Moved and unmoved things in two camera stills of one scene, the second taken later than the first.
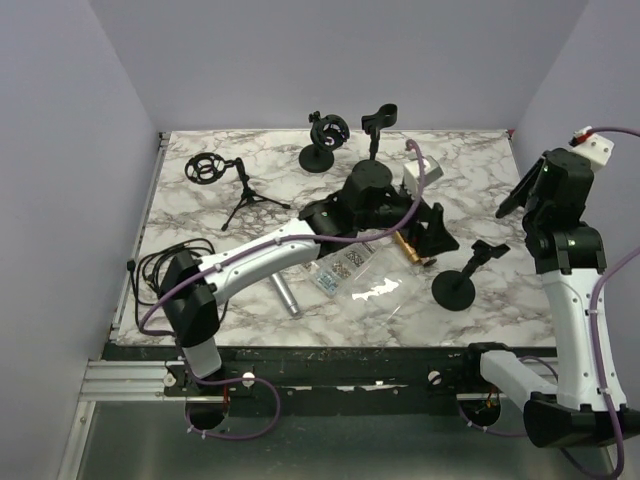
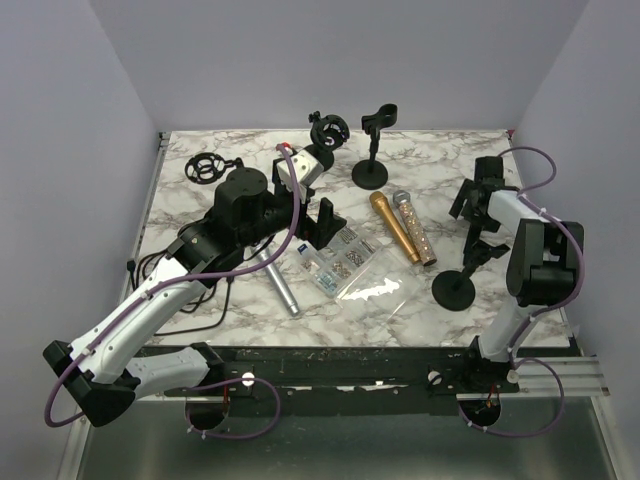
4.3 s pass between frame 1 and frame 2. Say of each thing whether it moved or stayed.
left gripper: moved
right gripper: moved
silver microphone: stayed
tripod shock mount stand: stayed
